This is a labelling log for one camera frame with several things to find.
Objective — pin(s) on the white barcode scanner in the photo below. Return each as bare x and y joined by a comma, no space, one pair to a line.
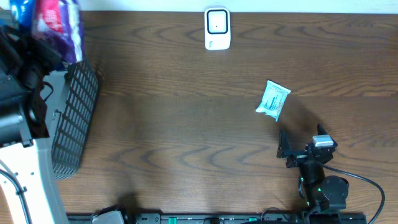
217,28

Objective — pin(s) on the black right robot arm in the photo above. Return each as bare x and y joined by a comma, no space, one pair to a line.
323,193

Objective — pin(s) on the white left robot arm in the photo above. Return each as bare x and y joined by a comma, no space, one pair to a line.
27,178

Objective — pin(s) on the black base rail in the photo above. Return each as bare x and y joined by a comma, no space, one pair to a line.
155,218

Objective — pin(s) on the light green snack packet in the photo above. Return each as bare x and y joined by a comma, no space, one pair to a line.
273,100

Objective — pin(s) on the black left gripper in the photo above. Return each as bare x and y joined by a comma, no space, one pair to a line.
37,101

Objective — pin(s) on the grey plastic mesh basket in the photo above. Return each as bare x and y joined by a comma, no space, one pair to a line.
71,96

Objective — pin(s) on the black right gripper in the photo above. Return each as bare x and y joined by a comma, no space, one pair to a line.
284,152

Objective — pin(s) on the red purple snack bag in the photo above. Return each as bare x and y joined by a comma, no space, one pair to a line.
57,22

